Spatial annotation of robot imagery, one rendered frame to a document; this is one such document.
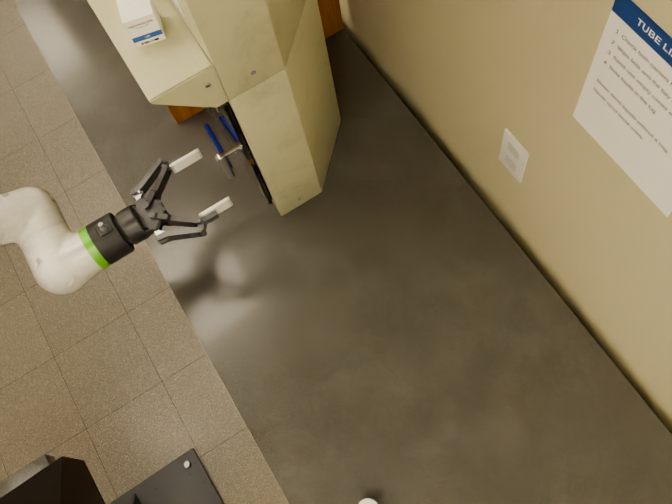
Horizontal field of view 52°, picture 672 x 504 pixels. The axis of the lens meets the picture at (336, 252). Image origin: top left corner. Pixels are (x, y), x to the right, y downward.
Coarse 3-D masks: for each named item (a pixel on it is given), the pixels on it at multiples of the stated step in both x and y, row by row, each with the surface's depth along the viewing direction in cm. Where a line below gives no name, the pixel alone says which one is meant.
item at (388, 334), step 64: (64, 0) 194; (64, 64) 185; (128, 128) 175; (192, 128) 173; (384, 128) 167; (128, 192) 168; (192, 192) 166; (256, 192) 164; (384, 192) 160; (448, 192) 159; (192, 256) 160; (256, 256) 158; (320, 256) 156; (384, 256) 155; (448, 256) 153; (512, 256) 151; (192, 320) 154; (256, 320) 152; (320, 320) 151; (384, 320) 149; (448, 320) 148; (512, 320) 146; (576, 320) 144; (256, 384) 147; (320, 384) 146; (384, 384) 144; (448, 384) 143; (512, 384) 141; (576, 384) 140; (320, 448) 141; (384, 448) 139; (448, 448) 138; (512, 448) 137; (576, 448) 135; (640, 448) 134
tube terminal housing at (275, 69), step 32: (192, 0) 96; (224, 0) 99; (256, 0) 102; (288, 0) 114; (192, 32) 110; (224, 32) 104; (256, 32) 108; (288, 32) 117; (320, 32) 137; (224, 64) 110; (256, 64) 114; (288, 64) 120; (320, 64) 141; (256, 96) 121; (288, 96) 126; (320, 96) 145; (256, 128) 128; (288, 128) 134; (320, 128) 150; (256, 160) 137; (288, 160) 143; (320, 160) 155; (288, 192) 154; (320, 192) 162
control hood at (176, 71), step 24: (96, 0) 116; (168, 0) 115; (120, 24) 114; (168, 24) 113; (120, 48) 112; (144, 48) 111; (168, 48) 111; (192, 48) 110; (144, 72) 109; (168, 72) 109; (192, 72) 108; (216, 72) 111; (168, 96) 109; (192, 96) 112; (216, 96) 115
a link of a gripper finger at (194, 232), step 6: (186, 228) 138; (192, 228) 138; (198, 228) 138; (162, 234) 138; (168, 234) 138; (174, 234) 138; (180, 234) 138; (186, 234) 138; (192, 234) 139; (198, 234) 139; (168, 240) 140
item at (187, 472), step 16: (192, 448) 236; (176, 464) 235; (192, 464) 234; (144, 480) 234; (160, 480) 233; (176, 480) 233; (192, 480) 232; (208, 480) 231; (128, 496) 232; (144, 496) 232; (160, 496) 231; (176, 496) 231; (192, 496) 230; (208, 496) 230
